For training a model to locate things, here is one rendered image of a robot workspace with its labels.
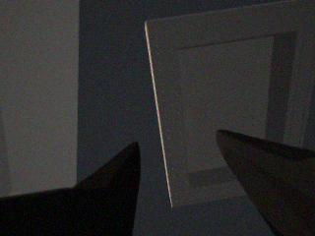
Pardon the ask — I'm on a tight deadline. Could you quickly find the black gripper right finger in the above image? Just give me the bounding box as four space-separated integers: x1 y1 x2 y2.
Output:
217 129 315 236

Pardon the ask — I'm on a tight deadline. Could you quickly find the dark grey flat board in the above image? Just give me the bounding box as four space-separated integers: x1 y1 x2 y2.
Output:
77 0 289 236

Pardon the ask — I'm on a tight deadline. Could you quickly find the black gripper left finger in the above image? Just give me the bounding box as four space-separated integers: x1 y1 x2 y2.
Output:
0 142 141 236

